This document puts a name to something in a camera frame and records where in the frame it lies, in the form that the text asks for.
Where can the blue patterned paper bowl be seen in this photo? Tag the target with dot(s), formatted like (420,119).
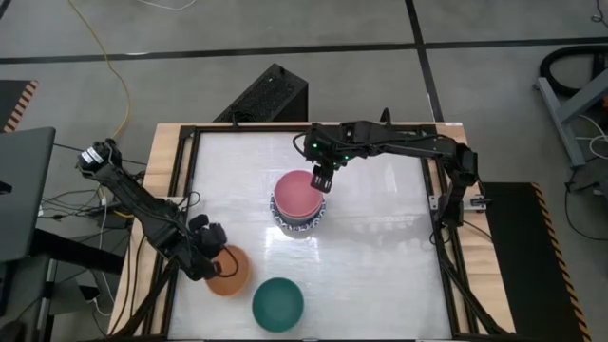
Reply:
(297,228)

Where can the black table frame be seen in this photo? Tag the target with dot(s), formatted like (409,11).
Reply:
(449,285)

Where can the dark green plastic bowl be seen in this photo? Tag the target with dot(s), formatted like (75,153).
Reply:
(278,305)

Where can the black perforated box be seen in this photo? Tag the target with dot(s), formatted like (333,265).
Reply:
(266,97)

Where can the light blue plastic bowl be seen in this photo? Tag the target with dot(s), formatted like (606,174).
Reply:
(297,220)

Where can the silver metal bracket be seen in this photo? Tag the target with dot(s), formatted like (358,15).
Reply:
(477,202)

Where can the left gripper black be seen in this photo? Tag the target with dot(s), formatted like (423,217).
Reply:
(204,242)

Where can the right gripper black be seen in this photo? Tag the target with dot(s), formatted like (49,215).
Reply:
(330,142)

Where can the orange plastic bowl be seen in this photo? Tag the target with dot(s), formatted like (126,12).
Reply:
(235,280)

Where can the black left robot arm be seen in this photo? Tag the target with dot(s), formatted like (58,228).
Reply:
(133,199)

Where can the grey desk panel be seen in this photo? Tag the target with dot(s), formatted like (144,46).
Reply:
(24,190)

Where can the black hazard-striped floor mat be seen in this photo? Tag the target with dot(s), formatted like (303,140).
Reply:
(14,102)
(527,266)

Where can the grey metal stand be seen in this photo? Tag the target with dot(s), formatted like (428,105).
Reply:
(565,128)

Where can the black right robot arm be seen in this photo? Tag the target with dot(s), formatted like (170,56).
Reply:
(404,142)

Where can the black clamp knob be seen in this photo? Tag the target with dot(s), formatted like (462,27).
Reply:
(385,114)

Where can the pink plastic bowl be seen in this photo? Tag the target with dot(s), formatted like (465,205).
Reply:
(298,195)

